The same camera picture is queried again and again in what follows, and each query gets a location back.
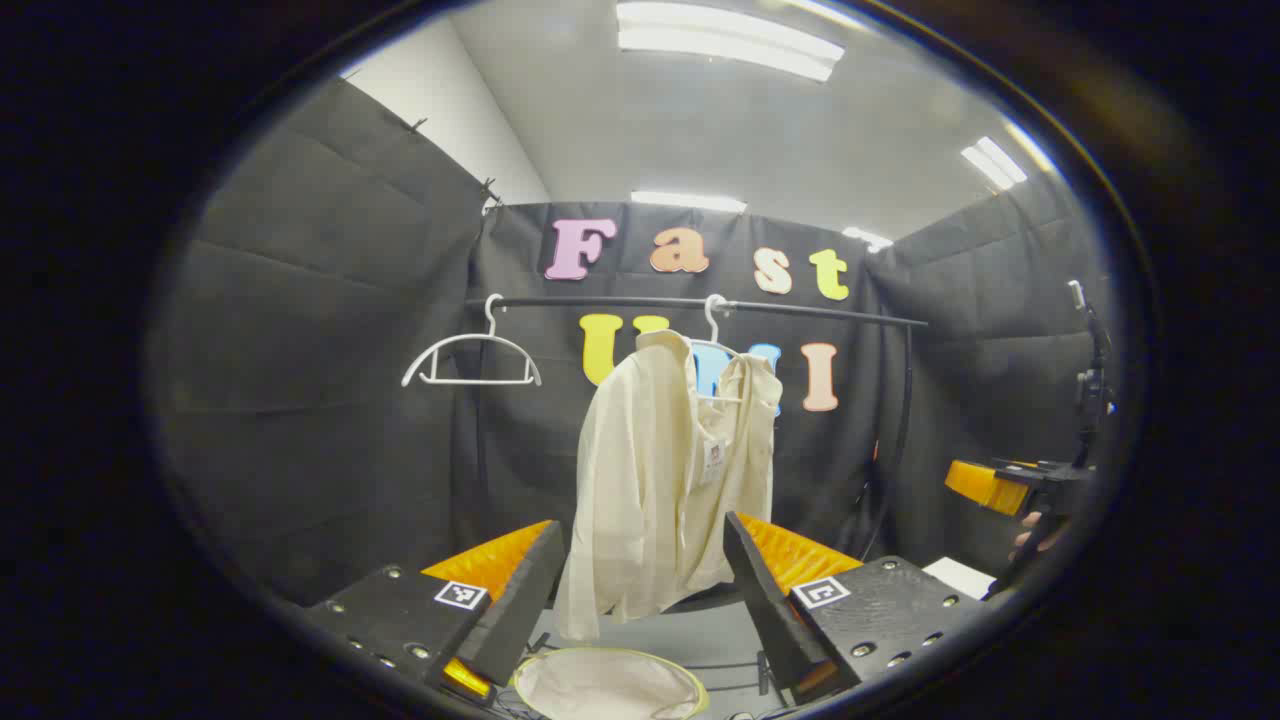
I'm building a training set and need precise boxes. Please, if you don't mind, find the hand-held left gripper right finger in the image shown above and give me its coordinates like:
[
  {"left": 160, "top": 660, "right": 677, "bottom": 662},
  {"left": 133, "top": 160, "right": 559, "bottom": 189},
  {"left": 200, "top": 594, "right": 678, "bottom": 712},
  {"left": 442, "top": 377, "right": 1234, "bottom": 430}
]
[{"left": 722, "top": 511, "right": 991, "bottom": 706}]

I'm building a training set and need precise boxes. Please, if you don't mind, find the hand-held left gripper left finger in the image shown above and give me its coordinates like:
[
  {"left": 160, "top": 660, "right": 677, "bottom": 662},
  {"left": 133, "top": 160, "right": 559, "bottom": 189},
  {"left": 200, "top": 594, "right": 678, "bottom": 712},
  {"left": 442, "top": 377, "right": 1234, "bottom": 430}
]
[{"left": 300, "top": 518, "right": 568, "bottom": 706}]

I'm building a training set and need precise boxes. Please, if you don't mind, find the round cream laundry hamper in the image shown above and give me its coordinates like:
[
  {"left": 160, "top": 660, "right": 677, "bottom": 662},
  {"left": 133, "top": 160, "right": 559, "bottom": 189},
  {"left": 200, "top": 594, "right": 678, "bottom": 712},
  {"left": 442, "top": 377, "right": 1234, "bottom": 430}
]
[{"left": 512, "top": 647, "right": 709, "bottom": 720}]

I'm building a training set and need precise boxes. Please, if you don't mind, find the cream button shirt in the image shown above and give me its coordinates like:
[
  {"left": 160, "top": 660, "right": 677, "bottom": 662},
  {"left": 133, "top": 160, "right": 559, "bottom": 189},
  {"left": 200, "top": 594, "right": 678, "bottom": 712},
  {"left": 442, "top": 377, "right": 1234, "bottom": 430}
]
[{"left": 553, "top": 330, "right": 784, "bottom": 641}]

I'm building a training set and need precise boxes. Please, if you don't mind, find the white hanger with hook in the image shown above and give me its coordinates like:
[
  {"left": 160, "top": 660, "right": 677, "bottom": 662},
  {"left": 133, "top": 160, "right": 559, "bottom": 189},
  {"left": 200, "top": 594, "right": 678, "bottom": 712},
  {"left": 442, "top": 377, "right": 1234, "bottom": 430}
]
[{"left": 690, "top": 293, "right": 776, "bottom": 406}]

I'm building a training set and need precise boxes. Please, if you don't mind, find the white plastic hanger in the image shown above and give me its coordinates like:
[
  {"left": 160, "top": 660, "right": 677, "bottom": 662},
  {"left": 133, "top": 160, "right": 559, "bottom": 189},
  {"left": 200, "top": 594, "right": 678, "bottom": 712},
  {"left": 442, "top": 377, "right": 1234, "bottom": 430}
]
[{"left": 401, "top": 293, "right": 543, "bottom": 389}]

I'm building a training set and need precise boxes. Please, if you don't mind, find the black clothes rack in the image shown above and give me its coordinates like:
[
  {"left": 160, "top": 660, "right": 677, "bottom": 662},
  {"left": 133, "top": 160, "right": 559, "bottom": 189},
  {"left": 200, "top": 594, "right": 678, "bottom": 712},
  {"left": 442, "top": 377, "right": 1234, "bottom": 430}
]
[{"left": 462, "top": 294, "right": 931, "bottom": 701}]

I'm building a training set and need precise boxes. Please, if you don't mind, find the black tripod stand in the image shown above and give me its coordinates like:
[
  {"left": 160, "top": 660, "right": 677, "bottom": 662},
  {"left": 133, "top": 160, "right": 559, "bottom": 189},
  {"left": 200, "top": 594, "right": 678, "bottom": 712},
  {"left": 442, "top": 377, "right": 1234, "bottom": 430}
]
[{"left": 1066, "top": 280, "right": 1114, "bottom": 469}]

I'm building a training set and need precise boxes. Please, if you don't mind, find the white flat sheet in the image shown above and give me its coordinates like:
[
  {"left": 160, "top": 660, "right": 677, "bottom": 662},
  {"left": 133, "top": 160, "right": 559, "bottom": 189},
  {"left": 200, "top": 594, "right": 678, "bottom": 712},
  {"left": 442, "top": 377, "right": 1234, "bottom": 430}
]
[{"left": 920, "top": 556, "right": 997, "bottom": 602}]

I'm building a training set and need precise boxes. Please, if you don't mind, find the black backdrop cloth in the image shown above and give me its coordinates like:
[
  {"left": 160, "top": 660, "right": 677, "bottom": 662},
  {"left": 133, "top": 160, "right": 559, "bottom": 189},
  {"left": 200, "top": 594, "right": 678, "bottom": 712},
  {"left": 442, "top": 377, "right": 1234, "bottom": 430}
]
[{"left": 150, "top": 78, "right": 1116, "bottom": 611}]

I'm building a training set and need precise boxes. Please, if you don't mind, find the large ceiling light panel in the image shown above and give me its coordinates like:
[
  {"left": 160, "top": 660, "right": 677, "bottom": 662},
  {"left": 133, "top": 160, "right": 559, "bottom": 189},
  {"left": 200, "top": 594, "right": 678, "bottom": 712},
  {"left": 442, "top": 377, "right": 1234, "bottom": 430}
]
[{"left": 615, "top": 0, "right": 847, "bottom": 83}]

